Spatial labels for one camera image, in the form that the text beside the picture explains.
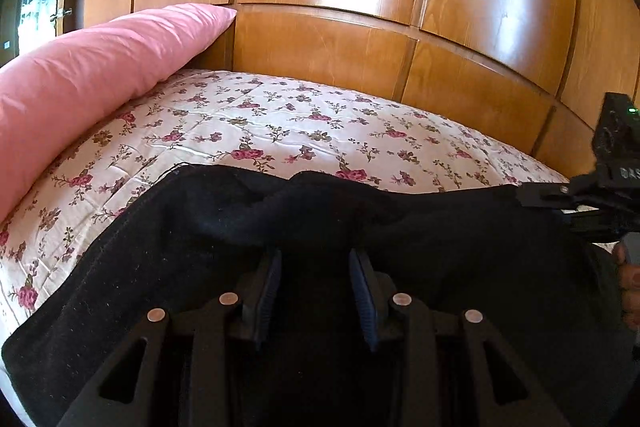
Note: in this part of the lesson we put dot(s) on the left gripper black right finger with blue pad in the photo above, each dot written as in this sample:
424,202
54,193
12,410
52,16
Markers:
450,369

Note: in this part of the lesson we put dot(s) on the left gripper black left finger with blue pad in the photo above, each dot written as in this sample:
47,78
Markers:
171,369

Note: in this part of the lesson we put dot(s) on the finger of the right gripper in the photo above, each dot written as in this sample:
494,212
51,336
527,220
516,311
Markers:
555,199

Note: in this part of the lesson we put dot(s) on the black pants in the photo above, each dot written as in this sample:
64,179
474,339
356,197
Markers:
541,276

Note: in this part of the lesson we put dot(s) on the person's right hand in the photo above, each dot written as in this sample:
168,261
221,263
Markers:
629,281

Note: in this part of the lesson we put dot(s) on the wooden wardrobe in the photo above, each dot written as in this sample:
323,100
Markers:
375,16

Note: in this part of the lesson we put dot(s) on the floral bedspread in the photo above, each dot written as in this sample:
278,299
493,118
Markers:
275,125

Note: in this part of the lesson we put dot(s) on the pink pillow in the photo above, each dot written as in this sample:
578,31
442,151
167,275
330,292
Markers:
52,95

